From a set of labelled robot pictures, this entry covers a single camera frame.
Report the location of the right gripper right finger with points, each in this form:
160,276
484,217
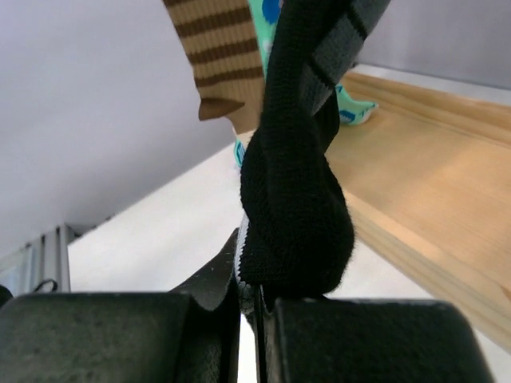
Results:
365,340

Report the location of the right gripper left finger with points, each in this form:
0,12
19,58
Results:
188,334

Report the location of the black sock grey blue marks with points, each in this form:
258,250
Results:
296,236

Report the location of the teal patterned sock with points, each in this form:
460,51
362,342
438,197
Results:
351,107

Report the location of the brown cream striped sock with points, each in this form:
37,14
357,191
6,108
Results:
219,39

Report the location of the aluminium mounting rail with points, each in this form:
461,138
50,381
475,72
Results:
43,263

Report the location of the wooden hanger rack frame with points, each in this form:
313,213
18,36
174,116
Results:
427,181

